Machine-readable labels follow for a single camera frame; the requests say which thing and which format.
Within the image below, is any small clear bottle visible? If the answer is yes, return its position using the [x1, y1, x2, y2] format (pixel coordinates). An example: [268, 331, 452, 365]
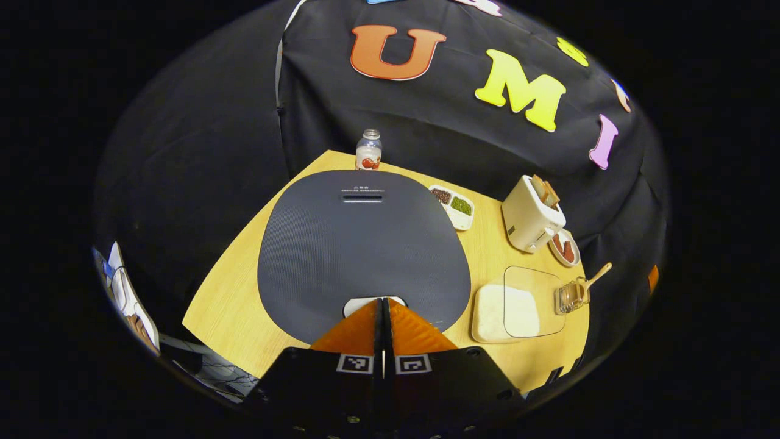
[355, 129, 383, 171]

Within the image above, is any dark grey rice cooker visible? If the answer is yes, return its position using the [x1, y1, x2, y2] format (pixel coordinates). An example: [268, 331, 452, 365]
[257, 170, 472, 345]

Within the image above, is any white round plate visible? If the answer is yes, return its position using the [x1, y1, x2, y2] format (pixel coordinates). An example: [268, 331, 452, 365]
[547, 229, 581, 268]

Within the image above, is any wooden spoon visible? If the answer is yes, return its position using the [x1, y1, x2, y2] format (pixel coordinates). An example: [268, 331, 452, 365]
[575, 262, 613, 304]

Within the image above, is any white toaster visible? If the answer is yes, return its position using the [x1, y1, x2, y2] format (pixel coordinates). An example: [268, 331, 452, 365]
[501, 175, 567, 254]

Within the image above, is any white divided bean dish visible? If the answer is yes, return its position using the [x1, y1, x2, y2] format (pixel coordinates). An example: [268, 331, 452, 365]
[428, 185, 475, 231]

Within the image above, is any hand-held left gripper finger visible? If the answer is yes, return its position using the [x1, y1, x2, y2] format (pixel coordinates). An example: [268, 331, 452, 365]
[244, 298, 385, 439]
[385, 298, 525, 439]

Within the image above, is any tangle of black cables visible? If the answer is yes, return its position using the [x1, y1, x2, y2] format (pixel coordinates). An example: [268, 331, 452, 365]
[161, 334, 260, 400]

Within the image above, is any clear chopstick holder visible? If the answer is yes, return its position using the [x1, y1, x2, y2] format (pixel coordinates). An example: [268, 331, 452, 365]
[555, 277, 590, 315]

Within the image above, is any white desk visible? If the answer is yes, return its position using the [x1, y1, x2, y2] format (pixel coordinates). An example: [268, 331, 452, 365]
[91, 241, 161, 355]

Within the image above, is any black backdrop cloth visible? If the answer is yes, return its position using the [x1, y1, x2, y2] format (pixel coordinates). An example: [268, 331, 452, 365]
[91, 0, 671, 391]

